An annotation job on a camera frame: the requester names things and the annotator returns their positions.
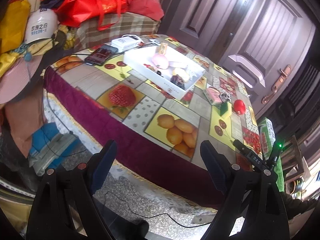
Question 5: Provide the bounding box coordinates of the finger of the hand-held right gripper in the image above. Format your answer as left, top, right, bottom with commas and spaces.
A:
232, 140, 263, 170

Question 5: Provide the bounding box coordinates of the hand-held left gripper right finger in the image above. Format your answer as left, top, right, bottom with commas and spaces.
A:
200, 140, 290, 240

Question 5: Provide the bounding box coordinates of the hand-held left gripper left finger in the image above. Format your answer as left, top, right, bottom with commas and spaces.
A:
26, 140, 118, 240

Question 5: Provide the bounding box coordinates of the white box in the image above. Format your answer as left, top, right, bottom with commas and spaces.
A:
124, 44, 207, 98

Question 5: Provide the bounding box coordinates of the person's right forearm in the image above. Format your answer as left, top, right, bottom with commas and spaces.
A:
280, 191, 318, 220

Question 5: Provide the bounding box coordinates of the red soft ball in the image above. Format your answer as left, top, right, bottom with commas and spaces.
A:
233, 99, 247, 115

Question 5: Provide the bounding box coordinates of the pink round soft item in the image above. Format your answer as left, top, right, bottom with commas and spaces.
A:
152, 53, 170, 70

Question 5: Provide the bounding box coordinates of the wooden chair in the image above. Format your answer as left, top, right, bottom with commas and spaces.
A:
281, 134, 307, 183

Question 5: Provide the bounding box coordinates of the green printed package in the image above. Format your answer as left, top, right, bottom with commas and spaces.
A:
257, 117, 285, 190

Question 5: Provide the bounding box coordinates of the maroon velvet table skirt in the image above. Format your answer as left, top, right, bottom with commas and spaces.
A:
42, 67, 240, 209

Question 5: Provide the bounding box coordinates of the green and yellow sponge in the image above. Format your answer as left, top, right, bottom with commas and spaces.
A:
219, 101, 232, 118

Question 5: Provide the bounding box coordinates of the blue plastic box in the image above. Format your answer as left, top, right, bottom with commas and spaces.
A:
27, 122, 83, 175

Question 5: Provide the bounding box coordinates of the pink packet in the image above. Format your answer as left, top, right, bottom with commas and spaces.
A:
204, 87, 223, 105

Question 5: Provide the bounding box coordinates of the dark metal security door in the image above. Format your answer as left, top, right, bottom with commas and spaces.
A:
285, 62, 320, 120

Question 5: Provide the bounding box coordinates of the fruit print tablecloth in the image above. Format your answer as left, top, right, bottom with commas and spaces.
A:
49, 34, 263, 173

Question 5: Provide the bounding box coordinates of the brown cloth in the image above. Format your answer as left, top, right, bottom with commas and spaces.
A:
5, 102, 45, 155

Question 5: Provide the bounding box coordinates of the black smartphone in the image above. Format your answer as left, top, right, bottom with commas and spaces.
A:
84, 45, 118, 67

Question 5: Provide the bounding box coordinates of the pink sun hat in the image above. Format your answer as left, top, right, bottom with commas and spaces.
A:
0, 54, 50, 104

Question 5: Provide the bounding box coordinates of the white power bank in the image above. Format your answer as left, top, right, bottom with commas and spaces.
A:
111, 34, 140, 53

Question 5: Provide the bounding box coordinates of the dark brown door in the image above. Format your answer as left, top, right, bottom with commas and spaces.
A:
157, 0, 228, 58
217, 0, 317, 115

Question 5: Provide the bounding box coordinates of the plaid blanket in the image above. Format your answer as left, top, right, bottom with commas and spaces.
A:
76, 12, 162, 53

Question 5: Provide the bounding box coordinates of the white helmet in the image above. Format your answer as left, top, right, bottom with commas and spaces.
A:
24, 9, 59, 44

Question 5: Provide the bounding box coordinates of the red shopping bag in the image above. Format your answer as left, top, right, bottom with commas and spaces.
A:
56, 0, 130, 32

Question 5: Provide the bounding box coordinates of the yellow bag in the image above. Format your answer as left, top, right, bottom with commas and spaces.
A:
0, 0, 30, 68

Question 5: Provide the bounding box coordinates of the red cloth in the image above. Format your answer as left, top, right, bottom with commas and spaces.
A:
127, 0, 164, 22

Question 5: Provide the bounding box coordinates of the black floor cable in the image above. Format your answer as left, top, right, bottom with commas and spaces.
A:
96, 191, 215, 228

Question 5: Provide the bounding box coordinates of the copper door handle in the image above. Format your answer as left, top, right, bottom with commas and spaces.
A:
261, 65, 293, 104

